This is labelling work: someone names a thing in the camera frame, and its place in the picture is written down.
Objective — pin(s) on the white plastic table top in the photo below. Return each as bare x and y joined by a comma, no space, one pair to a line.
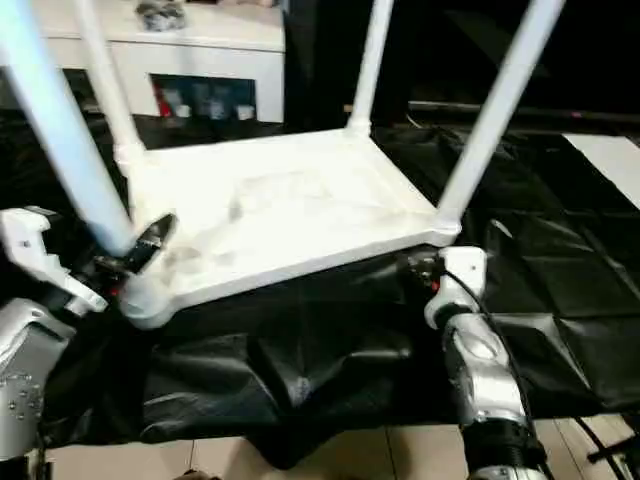
300,200

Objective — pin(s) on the white plastic table leg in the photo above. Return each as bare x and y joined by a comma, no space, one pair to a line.
370,65
500,115
65,125
110,75

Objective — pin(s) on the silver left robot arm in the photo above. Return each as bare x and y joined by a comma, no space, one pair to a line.
25,360

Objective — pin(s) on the black plastic mat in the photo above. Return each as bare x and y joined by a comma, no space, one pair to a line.
325,350

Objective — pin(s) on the white cabinet with glass doors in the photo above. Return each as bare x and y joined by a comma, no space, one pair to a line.
200,55

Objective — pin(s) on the white flat board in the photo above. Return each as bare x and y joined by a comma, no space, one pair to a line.
610,160

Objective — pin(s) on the black fabric case gold label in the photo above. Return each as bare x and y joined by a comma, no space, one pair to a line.
425,50

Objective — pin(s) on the clear bag of black parts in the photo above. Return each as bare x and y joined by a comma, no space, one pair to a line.
160,15

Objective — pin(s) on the black floor stand bar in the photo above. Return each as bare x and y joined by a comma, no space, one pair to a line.
615,450

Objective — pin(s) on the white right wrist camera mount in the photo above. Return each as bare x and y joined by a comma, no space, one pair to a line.
465,265

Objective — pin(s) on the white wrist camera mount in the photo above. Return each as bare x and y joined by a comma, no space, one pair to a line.
25,235
465,265

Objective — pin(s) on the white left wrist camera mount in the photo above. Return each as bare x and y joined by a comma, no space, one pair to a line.
25,235

